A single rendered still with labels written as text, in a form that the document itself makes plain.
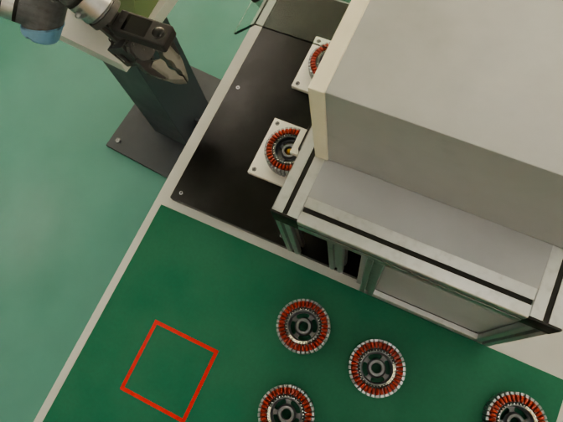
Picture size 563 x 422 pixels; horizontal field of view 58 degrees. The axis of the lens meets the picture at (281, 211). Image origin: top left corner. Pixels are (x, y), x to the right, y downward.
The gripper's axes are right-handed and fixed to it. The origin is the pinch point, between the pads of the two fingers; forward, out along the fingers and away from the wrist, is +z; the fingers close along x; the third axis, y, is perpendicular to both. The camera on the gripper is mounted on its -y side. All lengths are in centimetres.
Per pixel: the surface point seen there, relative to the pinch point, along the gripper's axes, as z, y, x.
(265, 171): 25.1, -7.1, 6.9
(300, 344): 38, -27, 39
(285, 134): 23.0, -10.1, -1.9
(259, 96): 20.5, 2.2, -10.6
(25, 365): 51, 96, 87
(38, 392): 56, 88, 92
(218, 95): 16.5, 12.3, -8.0
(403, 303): 47, -40, 22
